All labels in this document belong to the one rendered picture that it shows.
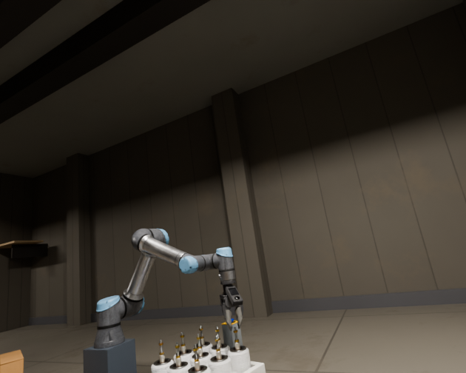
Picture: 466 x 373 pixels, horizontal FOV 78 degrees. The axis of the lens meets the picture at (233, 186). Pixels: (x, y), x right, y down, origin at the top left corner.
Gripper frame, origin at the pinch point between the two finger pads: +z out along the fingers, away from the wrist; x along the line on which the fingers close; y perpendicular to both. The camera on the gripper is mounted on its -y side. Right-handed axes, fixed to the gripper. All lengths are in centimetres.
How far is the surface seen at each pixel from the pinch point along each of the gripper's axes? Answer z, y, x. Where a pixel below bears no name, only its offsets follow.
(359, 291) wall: 19, 108, -167
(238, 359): 11.9, -3.7, 1.7
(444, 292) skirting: 25, 56, -213
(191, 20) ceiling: -237, 69, -19
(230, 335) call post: 8.6, 22.3, -4.1
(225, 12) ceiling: -237, 55, -47
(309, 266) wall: -9, 140, -138
